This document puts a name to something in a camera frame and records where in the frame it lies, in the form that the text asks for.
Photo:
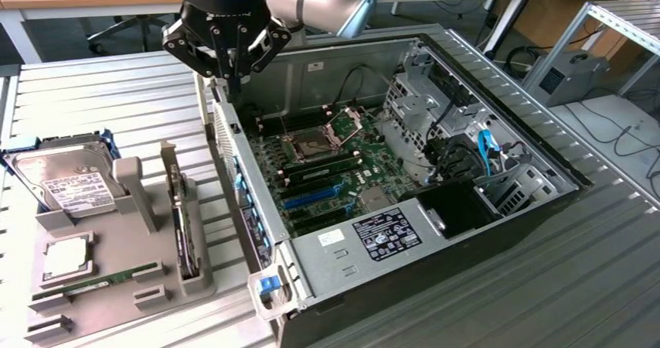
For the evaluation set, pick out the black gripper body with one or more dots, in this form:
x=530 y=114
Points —
x=225 y=0

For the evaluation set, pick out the graphics card with black fan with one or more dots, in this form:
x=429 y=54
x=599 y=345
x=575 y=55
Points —
x=181 y=209

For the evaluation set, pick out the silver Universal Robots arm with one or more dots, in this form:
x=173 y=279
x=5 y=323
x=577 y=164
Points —
x=319 y=0

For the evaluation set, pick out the black office chair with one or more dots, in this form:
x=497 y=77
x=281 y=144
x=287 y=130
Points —
x=139 y=27

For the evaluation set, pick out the socket locking lever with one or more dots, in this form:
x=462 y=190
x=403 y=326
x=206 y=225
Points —
x=283 y=125

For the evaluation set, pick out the blue disk carrier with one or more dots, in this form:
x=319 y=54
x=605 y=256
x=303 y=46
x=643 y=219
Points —
x=110 y=143

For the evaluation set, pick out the silver disk bay cage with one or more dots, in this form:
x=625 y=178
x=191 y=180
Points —
x=413 y=104

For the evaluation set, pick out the dark RAM stick white label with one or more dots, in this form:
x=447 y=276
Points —
x=319 y=174

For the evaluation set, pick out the green motherboard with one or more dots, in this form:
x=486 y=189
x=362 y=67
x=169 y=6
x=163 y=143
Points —
x=371 y=158

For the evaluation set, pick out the blue expansion slot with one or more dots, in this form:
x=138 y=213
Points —
x=307 y=200

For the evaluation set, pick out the silver hard disk drive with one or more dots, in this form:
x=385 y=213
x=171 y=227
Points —
x=57 y=178

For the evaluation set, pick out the silver chipset heatsink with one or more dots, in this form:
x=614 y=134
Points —
x=377 y=199

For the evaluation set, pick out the long black expansion slot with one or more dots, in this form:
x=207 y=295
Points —
x=315 y=215
x=325 y=226

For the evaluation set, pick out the black pole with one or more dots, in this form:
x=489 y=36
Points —
x=515 y=7

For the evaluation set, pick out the grey parts rack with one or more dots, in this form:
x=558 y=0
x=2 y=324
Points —
x=119 y=255

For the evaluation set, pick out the grey equipment box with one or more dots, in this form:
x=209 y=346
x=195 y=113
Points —
x=573 y=77

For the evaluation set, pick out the grey power supply unit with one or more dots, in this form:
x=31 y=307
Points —
x=330 y=263

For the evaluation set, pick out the silver CPU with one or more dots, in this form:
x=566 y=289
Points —
x=65 y=259

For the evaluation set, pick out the blue case latch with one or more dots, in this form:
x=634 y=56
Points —
x=269 y=285

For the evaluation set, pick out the green RAM stick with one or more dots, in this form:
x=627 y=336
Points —
x=87 y=284

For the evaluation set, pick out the open black PC case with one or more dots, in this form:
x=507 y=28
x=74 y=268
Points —
x=413 y=294

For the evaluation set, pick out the CPU socket with metal frame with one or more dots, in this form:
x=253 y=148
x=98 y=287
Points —
x=346 y=125

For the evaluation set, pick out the aluminium frame table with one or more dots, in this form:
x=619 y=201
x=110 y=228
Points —
x=630 y=19

